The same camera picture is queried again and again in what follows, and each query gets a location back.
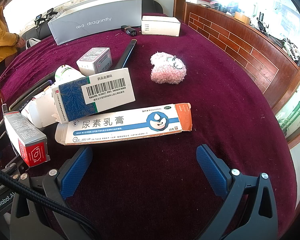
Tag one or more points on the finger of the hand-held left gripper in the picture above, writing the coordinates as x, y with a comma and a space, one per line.
0, 161

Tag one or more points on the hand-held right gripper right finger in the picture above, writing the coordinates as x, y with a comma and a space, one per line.
210, 167

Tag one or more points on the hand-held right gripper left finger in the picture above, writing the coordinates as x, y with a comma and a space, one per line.
76, 170

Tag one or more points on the grey red small box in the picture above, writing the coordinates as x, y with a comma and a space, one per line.
25, 137

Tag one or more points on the long white ointment box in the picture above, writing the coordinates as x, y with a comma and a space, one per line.
115, 127

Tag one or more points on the white carton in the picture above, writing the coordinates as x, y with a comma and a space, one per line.
40, 112

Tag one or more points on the blue white medicine box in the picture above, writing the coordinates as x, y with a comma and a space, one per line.
102, 90

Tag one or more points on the white medicine bottle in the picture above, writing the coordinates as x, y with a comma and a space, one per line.
67, 73

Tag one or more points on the large grey cardboard box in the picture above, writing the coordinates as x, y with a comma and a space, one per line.
95, 22

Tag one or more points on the maroon velvet cloth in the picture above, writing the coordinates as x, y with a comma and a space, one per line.
165, 180

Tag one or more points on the pink fluffy toy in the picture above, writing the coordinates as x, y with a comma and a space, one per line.
165, 72

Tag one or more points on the white bag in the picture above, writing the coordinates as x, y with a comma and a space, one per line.
32, 43

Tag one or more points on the wooden counter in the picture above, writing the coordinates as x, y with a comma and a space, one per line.
240, 45

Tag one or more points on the black marker pen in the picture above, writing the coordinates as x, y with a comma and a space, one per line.
126, 53

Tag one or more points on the black phone holder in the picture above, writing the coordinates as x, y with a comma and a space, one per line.
37, 20
50, 13

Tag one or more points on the white cardboard box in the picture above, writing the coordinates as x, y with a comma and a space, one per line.
162, 26

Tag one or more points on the small black battery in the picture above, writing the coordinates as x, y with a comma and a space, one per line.
128, 30

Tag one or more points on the tan box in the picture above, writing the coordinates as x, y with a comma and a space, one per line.
241, 17

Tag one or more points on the white flat box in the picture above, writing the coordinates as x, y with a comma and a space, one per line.
196, 0

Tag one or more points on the black sofa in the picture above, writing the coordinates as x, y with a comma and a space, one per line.
150, 5

